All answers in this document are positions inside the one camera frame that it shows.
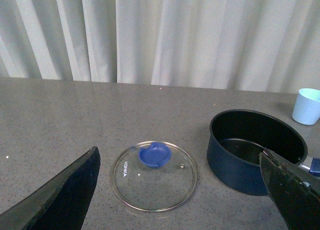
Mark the light blue plastic cup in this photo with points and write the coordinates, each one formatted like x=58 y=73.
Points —
x=307 y=106

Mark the white pleated curtain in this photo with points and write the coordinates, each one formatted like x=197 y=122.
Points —
x=255 y=45

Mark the dark blue saucepan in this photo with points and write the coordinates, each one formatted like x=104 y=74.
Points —
x=237 y=137

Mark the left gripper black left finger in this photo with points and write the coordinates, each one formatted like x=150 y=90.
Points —
x=60 y=204

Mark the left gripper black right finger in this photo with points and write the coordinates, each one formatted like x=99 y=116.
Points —
x=295 y=192

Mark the glass lid with blue knob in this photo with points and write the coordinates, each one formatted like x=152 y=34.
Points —
x=154 y=176

